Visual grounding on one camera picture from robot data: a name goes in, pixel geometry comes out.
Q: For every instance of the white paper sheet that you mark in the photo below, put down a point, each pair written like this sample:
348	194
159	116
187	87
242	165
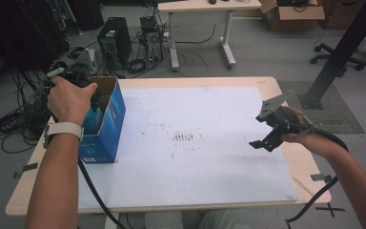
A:
203	175

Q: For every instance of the blue cardboard box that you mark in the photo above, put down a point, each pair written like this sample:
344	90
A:
108	140

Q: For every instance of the person's right hand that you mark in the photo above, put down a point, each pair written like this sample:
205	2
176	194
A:
308	143

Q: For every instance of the light wooden desk white legs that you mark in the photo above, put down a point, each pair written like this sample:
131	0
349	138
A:
203	5

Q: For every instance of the grey floor mat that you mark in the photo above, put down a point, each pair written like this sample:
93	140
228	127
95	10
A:
340	114

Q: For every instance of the black computer tower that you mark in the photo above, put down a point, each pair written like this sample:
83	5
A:
116	41

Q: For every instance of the person's left hand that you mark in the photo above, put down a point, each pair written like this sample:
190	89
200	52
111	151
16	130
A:
68	100

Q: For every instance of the black tape piece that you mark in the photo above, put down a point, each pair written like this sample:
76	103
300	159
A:
25	169
321	177

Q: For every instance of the white wrist watch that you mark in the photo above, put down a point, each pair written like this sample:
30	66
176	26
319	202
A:
65	129

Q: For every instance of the black office chair base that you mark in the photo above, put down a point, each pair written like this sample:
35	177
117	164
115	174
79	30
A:
336	57

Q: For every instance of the open computer case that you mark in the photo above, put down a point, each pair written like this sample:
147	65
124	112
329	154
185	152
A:
152	39

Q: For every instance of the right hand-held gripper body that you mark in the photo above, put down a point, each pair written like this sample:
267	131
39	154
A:
276	113

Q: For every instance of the open brown cardboard box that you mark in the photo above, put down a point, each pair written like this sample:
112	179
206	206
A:
294	16

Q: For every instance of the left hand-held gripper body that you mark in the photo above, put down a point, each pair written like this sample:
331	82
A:
82	65

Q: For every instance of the black curtain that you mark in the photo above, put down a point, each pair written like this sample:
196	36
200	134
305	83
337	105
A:
19	31

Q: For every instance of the black tape cross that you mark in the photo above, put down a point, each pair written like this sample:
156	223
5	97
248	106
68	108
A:
329	209

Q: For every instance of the black metal post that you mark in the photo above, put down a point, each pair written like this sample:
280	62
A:
346	44

